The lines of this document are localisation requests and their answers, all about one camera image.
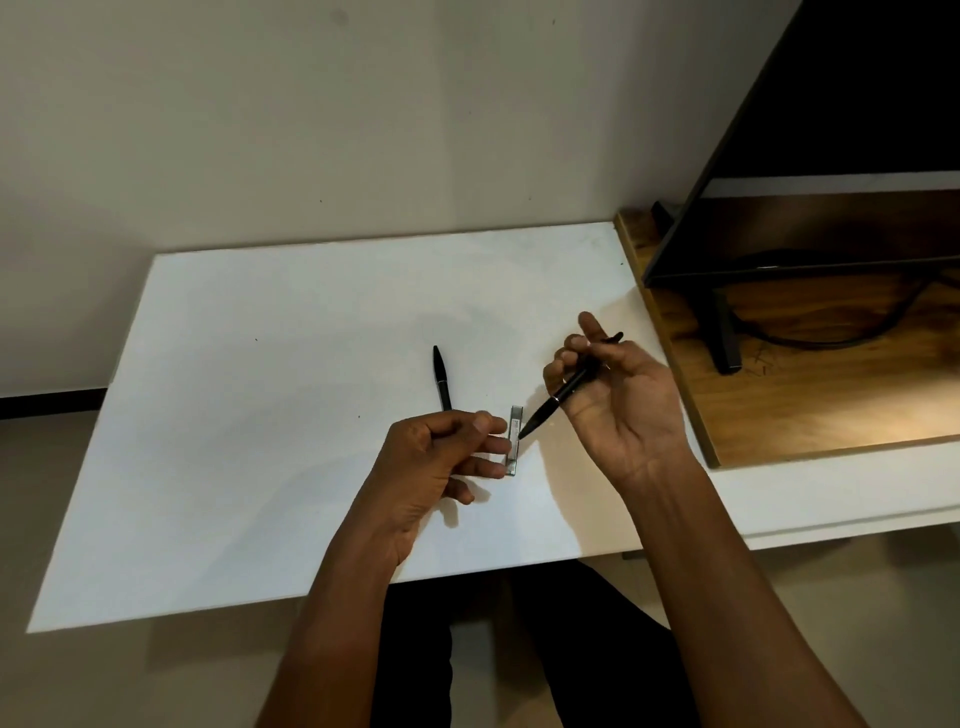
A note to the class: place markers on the black pen cap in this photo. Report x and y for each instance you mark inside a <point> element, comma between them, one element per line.
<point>442,379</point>

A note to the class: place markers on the person's left forearm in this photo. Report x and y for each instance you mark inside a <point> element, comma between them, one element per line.
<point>337,637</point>

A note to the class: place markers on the clear plastic lead case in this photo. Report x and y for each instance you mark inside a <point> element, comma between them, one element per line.
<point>516,420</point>

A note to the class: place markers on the person's black trousers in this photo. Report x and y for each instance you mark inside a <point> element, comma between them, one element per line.
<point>600,660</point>

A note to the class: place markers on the person's left hand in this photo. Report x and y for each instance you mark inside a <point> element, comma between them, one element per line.
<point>409,480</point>

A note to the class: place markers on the person's left middle finger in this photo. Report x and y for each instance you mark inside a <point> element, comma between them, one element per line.
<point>480,468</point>

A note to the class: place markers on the black pen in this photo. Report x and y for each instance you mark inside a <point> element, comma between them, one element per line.
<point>547,409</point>

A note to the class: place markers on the person's right hand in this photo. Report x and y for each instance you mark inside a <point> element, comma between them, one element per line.
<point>630,420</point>

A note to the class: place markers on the person's right thumb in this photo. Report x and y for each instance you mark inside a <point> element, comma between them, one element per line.
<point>626,356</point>

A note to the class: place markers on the black flat screen monitor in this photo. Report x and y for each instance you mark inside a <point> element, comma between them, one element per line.
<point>832,112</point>

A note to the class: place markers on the black monitor stand foot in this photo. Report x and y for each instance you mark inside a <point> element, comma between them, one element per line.
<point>661,216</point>
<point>721,330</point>

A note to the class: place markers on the wooden desk board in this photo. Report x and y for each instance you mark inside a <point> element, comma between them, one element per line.
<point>817,390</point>

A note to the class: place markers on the person's right middle finger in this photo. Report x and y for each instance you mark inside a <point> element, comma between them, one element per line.
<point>576,351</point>

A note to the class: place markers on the person's left thumb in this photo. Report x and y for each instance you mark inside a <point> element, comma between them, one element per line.
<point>465,422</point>

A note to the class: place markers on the person's right forearm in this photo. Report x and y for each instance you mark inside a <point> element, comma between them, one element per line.
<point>720,600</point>

